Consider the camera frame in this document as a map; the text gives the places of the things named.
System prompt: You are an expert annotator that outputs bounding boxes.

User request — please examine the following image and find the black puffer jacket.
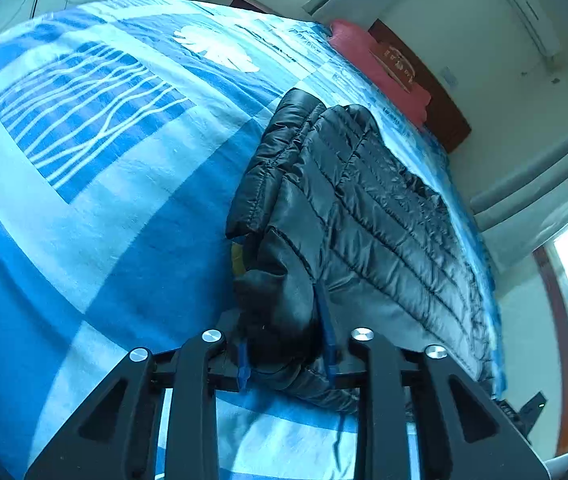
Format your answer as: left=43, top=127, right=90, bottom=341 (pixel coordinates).
left=226, top=89, right=497, bottom=414

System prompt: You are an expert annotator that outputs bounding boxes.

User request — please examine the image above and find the white curtain by right window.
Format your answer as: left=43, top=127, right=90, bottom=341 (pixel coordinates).
left=470, top=138, right=568, bottom=273

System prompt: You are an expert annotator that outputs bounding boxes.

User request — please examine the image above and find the dark wooden headboard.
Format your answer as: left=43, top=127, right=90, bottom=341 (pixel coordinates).
left=367, top=18, right=473, bottom=155

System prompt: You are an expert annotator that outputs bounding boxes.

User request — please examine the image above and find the blue patterned bed cover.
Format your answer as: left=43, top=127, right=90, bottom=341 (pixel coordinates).
left=0, top=0, right=505, bottom=479

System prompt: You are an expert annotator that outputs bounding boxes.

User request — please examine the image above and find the red pillow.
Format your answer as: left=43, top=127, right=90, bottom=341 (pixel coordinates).
left=328, top=20, right=432, bottom=128

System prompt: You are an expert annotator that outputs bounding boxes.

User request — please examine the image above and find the white wall socket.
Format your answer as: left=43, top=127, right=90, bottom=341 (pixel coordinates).
left=439, top=66, right=459, bottom=90

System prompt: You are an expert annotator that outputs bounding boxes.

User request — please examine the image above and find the white wall air conditioner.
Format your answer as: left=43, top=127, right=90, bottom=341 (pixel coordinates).
left=508, top=0, right=562, bottom=60

